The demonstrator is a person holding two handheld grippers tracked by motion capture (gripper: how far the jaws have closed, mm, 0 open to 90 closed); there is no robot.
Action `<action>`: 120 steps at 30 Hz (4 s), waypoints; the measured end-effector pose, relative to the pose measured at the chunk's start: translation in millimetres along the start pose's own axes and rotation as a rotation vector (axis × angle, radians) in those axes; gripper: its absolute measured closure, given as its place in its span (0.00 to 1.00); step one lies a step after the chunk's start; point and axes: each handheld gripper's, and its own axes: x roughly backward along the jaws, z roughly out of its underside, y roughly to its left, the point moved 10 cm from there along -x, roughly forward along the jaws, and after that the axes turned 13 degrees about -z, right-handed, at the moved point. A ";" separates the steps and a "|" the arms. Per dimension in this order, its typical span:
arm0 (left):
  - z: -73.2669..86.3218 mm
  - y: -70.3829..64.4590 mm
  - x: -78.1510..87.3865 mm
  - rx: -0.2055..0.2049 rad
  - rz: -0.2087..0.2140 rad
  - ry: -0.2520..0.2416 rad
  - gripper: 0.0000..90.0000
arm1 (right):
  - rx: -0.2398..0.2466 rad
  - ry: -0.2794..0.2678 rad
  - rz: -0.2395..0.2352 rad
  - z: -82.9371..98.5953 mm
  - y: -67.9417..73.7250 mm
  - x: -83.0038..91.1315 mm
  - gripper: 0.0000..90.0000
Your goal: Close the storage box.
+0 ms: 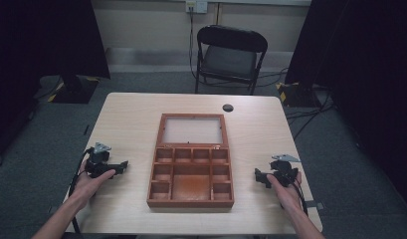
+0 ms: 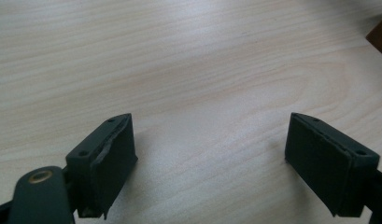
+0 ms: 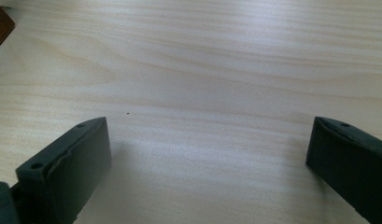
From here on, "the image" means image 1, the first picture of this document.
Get person's left hand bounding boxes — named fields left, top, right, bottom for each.
left=73, top=161, right=116, bottom=204

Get right hand-held gripper black cable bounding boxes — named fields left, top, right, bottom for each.
left=290, top=177, right=309, bottom=217

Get black curtain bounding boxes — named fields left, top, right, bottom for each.
left=285, top=0, right=407, bottom=213
left=0, top=0, right=111, bottom=167

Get black stand base with striped tape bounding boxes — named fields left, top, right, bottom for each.
left=46, top=74, right=101, bottom=105

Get yellow black striped stand base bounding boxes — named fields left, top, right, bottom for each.
left=276, top=81, right=322, bottom=109

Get hand-held gripper black cable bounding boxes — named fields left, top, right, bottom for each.
left=290, top=177, right=309, bottom=217
left=68, top=147, right=94, bottom=235

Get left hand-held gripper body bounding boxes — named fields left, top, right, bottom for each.
left=85, top=141, right=121, bottom=179

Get grey table edge bracket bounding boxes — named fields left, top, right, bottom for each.
left=305, top=200, right=325, bottom=212

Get white wall socket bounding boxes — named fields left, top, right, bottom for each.
left=185, top=0, right=209, bottom=15

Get person's right hand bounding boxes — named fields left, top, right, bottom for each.
left=266, top=171, right=304, bottom=214

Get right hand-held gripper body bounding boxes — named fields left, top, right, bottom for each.
left=268, top=153, right=302, bottom=188

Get left hand-held gripper black cable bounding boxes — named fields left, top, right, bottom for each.
left=68, top=147, right=94, bottom=235

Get black wall socket cable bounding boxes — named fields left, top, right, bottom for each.
left=188, top=6, right=199, bottom=80

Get black folding chair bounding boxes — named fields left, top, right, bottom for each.
left=193, top=24, right=270, bottom=97

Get black floor cables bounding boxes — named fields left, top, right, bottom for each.
left=257, top=67, right=336, bottom=141

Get wooden compartment box with glass lid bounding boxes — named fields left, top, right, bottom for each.
left=146, top=113, right=235, bottom=209

